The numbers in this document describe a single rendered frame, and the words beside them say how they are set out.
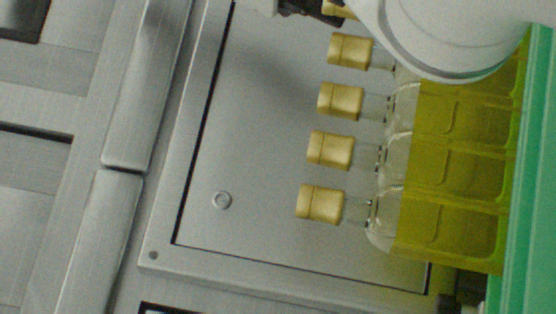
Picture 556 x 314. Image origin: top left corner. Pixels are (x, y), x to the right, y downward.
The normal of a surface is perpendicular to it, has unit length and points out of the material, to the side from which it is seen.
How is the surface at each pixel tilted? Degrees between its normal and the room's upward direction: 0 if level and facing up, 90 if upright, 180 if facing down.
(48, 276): 90
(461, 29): 86
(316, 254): 90
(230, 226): 90
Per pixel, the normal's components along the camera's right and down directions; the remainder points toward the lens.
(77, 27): 0.04, -0.40
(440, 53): -0.32, 0.90
